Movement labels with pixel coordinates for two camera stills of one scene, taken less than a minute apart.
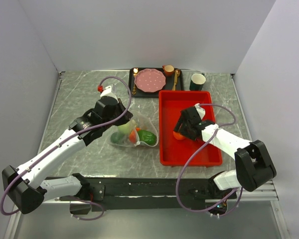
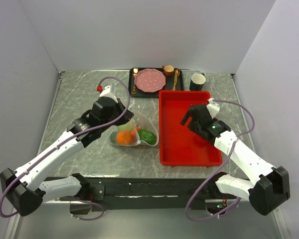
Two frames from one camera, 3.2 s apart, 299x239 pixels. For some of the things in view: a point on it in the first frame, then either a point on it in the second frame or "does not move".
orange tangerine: (178, 136) -> (123, 138)
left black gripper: (127, 116) does not move
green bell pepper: (147, 137) does not move
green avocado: (116, 137) does not move
